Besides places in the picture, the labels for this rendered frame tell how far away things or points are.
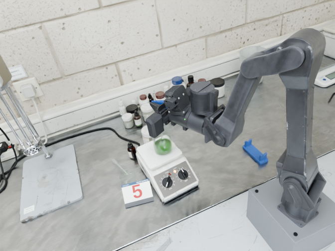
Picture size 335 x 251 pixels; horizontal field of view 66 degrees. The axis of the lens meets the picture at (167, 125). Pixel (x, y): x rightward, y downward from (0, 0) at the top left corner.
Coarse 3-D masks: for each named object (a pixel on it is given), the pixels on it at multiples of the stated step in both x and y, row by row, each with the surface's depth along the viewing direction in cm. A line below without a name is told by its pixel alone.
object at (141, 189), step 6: (132, 186) 82; (138, 186) 82; (144, 186) 82; (126, 192) 82; (132, 192) 82; (138, 192) 82; (144, 192) 82; (150, 192) 82; (126, 198) 81; (132, 198) 81
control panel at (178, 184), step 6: (186, 162) 83; (174, 168) 82; (180, 168) 82; (186, 168) 82; (162, 174) 81; (174, 174) 81; (192, 174) 82; (156, 180) 80; (162, 180) 80; (174, 180) 80; (180, 180) 80; (186, 180) 81; (192, 180) 81; (162, 186) 79; (174, 186) 79; (180, 186) 80; (162, 192) 78; (168, 192) 78
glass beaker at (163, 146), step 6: (168, 126) 82; (168, 132) 83; (156, 138) 79; (162, 138) 78; (168, 138) 80; (156, 144) 80; (162, 144) 80; (168, 144) 81; (156, 150) 82; (162, 150) 81; (168, 150) 82
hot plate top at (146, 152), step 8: (144, 144) 89; (152, 144) 88; (144, 152) 86; (152, 152) 85; (176, 152) 84; (144, 160) 83; (152, 160) 82; (160, 160) 82; (168, 160) 81; (152, 168) 80
